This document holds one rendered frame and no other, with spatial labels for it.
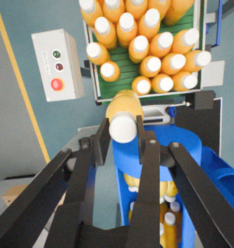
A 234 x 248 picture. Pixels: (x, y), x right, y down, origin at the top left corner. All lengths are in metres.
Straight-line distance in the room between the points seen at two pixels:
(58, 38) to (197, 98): 0.50
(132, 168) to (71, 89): 0.30
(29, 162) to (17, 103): 0.78
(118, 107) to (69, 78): 0.29
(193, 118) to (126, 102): 1.38
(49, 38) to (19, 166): 2.04
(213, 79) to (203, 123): 0.90
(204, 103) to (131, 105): 0.43
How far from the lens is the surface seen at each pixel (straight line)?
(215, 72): 0.78
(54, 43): 0.50
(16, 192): 0.86
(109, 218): 2.46
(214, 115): 1.66
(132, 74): 0.64
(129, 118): 0.18
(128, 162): 0.40
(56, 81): 0.48
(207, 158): 1.80
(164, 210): 0.78
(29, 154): 2.20
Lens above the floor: 1.54
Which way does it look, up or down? 73 degrees down
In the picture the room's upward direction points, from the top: 165 degrees counter-clockwise
